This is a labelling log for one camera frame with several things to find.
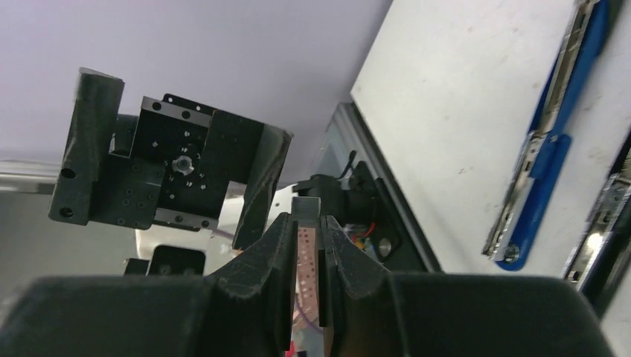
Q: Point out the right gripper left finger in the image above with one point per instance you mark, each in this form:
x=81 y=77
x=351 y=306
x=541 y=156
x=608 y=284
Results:
x=242 y=309

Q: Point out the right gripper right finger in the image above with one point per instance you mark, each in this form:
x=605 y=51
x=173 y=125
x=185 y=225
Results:
x=368 y=310

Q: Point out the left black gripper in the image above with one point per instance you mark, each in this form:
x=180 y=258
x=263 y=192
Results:
x=181 y=159

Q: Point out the blue stapler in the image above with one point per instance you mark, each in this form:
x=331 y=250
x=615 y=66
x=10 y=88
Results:
x=546 y=144

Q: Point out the black stapler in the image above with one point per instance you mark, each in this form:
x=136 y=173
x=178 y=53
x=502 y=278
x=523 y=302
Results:
x=600 y=260

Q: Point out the aluminium front rail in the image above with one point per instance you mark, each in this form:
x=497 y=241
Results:
x=346 y=132

